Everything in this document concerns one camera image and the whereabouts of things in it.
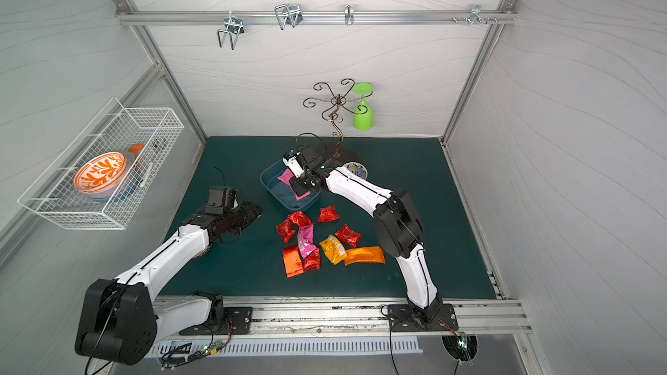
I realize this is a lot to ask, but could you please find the red tea bag top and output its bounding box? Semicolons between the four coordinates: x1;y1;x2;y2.
316;205;340;223

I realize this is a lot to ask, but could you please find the pink tea bag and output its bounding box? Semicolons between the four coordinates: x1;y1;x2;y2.
278;168;311;201
297;223;317;259

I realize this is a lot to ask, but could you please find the yellow foil tea bag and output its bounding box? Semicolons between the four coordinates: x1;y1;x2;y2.
320;234;347;265

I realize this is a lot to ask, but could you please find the large red tea bag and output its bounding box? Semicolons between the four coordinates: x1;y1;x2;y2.
282;245;304;278

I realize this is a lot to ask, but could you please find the orange foil tea bag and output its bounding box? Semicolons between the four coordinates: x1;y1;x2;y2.
344;247;386;267

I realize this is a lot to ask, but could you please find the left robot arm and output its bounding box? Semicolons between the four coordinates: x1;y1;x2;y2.
75;201;262;365

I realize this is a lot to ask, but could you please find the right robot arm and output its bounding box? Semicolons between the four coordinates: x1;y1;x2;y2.
282;145;443;326

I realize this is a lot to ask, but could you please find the blue plastic storage box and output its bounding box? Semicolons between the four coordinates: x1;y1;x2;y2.
260;161;321;213

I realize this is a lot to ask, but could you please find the small red tea bag bottom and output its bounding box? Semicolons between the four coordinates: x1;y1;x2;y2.
302;249;321;273

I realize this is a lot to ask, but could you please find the blue yellow patterned bowl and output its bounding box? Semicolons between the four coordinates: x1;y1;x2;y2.
344;161;368;180

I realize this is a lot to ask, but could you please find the green plastic goblet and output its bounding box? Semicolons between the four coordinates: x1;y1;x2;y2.
352;83;374;131

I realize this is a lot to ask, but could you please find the black metal cup stand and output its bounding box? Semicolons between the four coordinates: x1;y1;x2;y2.
302;78;359;161

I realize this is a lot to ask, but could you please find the orange spoon in basket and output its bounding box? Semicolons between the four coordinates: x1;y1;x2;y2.
128;143;144;169

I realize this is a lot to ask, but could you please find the orange white patterned bowl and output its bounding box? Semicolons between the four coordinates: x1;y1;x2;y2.
73;152;130;200

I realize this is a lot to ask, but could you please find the white vent strip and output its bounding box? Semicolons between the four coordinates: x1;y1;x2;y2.
145;337;424;359

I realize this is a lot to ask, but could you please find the metal hook centre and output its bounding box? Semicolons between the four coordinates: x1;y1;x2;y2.
274;5;303;31

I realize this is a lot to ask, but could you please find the metal double hook left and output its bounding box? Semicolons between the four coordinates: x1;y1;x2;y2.
217;12;245;50

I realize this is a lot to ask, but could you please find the small metal clip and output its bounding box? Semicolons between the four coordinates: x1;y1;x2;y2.
344;5;354;26

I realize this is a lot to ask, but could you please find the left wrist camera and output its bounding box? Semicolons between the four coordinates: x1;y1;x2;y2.
205;186;239;216

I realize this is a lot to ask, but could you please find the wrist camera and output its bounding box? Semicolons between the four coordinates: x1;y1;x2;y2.
205;186;239;216
282;149;304;178

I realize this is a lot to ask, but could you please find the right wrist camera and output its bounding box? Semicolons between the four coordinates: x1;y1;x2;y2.
282;149;304;178

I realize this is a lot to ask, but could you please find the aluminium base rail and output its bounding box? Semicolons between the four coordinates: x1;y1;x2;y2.
150;296;533;342

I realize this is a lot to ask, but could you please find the white wire basket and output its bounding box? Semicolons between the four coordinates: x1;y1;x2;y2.
17;98;183;230

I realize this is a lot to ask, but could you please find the metal bracket right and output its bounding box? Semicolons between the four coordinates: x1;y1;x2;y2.
452;5;497;26

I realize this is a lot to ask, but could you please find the aluminium top rail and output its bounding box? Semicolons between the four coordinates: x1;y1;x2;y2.
116;9;519;27

